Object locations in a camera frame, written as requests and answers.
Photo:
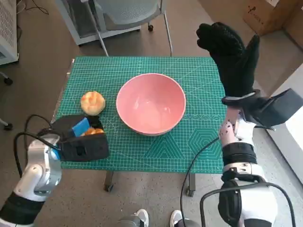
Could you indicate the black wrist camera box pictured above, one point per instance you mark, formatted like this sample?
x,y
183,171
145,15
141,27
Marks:
x,y
85,149
279,111

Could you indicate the black office chair caster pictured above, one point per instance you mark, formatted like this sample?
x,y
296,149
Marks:
x,y
8,125
8,81

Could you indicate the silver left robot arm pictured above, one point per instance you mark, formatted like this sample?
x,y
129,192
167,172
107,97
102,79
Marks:
x,y
38,170

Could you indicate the grey table leg with caster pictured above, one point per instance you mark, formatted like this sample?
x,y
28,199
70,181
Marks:
x,y
191,183
109,180

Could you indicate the pink bowl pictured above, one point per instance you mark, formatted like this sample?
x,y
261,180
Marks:
x,y
151,104

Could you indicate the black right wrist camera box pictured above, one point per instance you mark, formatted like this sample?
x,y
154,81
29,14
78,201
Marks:
x,y
279,111

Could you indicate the rectangular braided toy bread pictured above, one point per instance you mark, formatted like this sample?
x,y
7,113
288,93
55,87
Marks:
x,y
93,131

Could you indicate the white shoe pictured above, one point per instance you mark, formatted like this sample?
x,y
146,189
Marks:
x,y
177,216
142,216

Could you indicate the white perforated appliance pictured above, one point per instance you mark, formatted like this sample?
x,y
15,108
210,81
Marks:
x,y
7,23

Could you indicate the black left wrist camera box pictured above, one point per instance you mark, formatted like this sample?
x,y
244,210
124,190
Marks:
x,y
85,149

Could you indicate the round toy bread bun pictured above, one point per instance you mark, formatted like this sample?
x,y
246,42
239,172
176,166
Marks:
x,y
92,102

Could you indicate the printed cardboard box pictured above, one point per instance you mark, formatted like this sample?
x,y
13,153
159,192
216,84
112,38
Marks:
x,y
267,14

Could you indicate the green cutting mat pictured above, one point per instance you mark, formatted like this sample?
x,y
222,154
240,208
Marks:
x,y
165,153

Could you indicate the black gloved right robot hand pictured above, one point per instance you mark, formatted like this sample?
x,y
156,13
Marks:
x,y
236,71

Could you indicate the grey mesh chair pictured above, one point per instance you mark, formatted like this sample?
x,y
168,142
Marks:
x,y
132,11

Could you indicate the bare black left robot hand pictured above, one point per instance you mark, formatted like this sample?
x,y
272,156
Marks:
x,y
64,127

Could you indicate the plain cardboard box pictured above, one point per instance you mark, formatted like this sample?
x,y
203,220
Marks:
x,y
296,35

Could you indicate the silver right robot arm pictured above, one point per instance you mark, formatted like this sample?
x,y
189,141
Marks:
x,y
239,156

